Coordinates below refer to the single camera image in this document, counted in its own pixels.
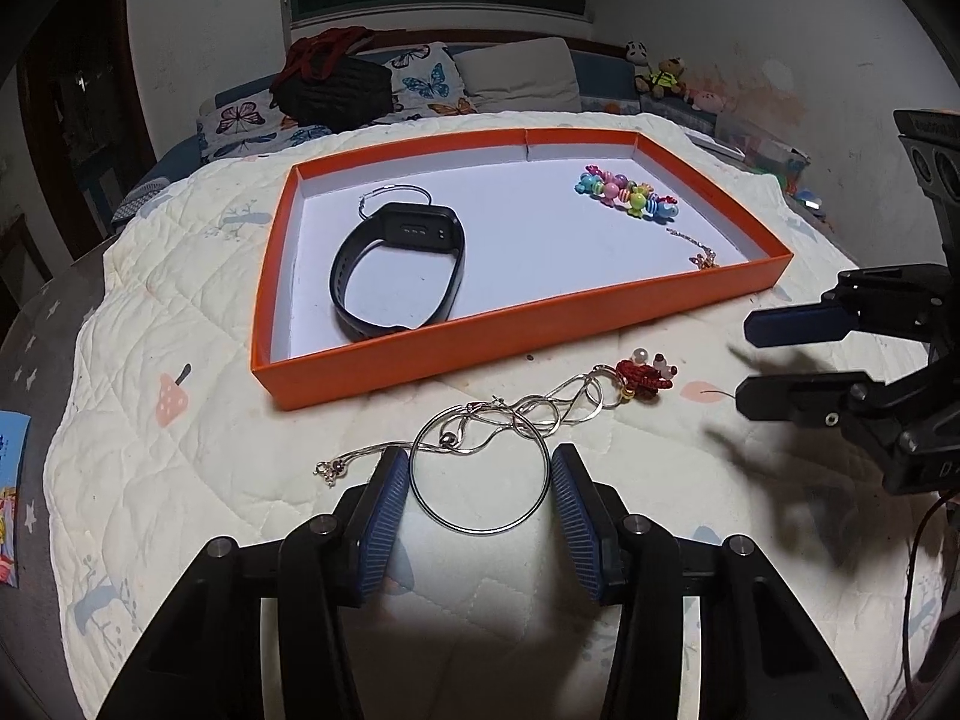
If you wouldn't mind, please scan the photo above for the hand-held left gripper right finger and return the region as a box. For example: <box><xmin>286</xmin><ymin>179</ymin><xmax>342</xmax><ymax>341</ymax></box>
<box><xmin>550</xmin><ymin>444</ymin><xmax>871</xmax><ymax>720</ymax></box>

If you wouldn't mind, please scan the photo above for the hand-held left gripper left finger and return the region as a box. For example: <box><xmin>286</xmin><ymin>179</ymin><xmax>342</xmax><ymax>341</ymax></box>
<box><xmin>97</xmin><ymin>446</ymin><xmax>412</xmax><ymax>720</ymax></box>

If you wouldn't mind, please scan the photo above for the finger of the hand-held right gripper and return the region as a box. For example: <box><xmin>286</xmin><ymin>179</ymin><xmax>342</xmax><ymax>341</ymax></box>
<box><xmin>744</xmin><ymin>264</ymin><xmax>952</xmax><ymax>350</ymax></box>
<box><xmin>735</xmin><ymin>367</ymin><xmax>931</xmax><ymax>458</ymax></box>

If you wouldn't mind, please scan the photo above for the silver bangle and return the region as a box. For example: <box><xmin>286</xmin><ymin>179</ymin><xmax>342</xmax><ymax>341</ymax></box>
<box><xmin>409</xmin><ymin>401</ymin><xmax>551</xmax><ymax>537</ymax></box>

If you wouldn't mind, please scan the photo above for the orange shallow box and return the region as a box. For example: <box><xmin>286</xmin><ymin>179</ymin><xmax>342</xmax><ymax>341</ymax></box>
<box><xmin>251</xmin><ymin>127</ymin><xmax>794</xmax><ymax>412</ymax></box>

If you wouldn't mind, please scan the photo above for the clear plastic storage box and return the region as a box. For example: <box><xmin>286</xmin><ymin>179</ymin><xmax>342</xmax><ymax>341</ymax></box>
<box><xmin>712</xmin><ymin>109</ymin><xmax>811</xmax><ymax>173</ymax></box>

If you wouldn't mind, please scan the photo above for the cream quilted blanket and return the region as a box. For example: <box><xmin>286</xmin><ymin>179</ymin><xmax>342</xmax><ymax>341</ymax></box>
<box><xmin>43</xmin><ymin>112</ymin><xmax>960</xmax><ymax>720</ymax></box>

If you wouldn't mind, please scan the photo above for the brown teddy bear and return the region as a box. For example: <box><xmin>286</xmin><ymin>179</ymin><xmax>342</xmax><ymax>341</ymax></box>
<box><xmin>636</xmin><ymin>56</ymin><xmax>689</xmax><ymax>98</ymax></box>

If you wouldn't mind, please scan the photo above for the black smart wristband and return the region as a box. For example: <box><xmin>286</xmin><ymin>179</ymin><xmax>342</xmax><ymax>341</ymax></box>
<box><xmin>328</xmin><ymin>202</ymin><xmax>467</xmax><ymax>338</ymax></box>

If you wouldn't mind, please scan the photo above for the grey pillow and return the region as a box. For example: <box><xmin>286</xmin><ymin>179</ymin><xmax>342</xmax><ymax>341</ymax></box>
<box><xmin>454</xmin><ymin>36</ymin><xmax>584</xmax><ymax>115</ymax></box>

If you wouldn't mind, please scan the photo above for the butterfly print pillow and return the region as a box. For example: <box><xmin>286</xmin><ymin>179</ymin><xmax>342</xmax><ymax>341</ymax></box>
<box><xmin>199</xmin><ymin>94</ymin><xmax>335</xmax><ymax>162</ymax></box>
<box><xmin>379</xmin><ymin>43</ymin><xmax>481</xmax><ymax>121</ymax></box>

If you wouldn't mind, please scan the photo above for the black quilted bag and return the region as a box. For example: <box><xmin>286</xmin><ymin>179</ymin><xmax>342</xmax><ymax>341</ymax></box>
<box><xmin>271</xmin><ymin>56</ymin><xmax>395</xmax><ymax>128</ymax></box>

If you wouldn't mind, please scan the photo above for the red cloth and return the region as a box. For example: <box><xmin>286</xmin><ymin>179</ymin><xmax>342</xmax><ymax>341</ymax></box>
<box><xmin>279</xmin><ymin>26</ymin><xmax>376</xmax><ymax>87</ymax></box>

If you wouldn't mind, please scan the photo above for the dark wooden door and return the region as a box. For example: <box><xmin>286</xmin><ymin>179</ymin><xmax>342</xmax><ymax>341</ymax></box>
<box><xmin>15</xmin><ymin>7</ymin><xmax>158</xmax><ymax>256</ymax></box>

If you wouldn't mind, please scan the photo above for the silver chain necklace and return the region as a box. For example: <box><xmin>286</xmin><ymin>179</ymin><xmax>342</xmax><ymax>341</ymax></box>
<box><xmin>313</xmin><ymin>364</ymin><xmax>627</xmax><ymax>485</ymax></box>

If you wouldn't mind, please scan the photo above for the gold chain bracelet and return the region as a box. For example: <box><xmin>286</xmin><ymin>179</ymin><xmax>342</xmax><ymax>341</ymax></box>
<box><xmin>666</xmin><ymin>225</ymin><xmax>717</xmax><ymax>271</ymax></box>

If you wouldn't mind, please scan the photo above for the red knotted bead bracelet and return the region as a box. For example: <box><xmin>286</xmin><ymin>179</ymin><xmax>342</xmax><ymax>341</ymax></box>
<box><xmin>611</xmin><ymin>349</ymin><xmax>740</xmax><ymax>402</ymax></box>

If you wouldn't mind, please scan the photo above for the black cable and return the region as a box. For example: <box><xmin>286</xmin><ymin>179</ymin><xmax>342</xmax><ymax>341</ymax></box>
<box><xmin>902</xmin><ymin>491</ymin><xmax>960</xmax><ymax>691</ymax></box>

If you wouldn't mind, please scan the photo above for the colourful bead bracelet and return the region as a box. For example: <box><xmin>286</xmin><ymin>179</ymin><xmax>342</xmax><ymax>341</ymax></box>
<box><xmin>576</xmin><ymin>163</ymin><xmax>680</xmax><ymax>222</ymax></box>

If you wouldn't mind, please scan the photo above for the thin silver wire bracelet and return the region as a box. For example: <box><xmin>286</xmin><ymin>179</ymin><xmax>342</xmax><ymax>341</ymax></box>
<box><xmin>358</xmin><ymin>186</ymin><xmax>436</xmax><ymax>220</ymax></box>

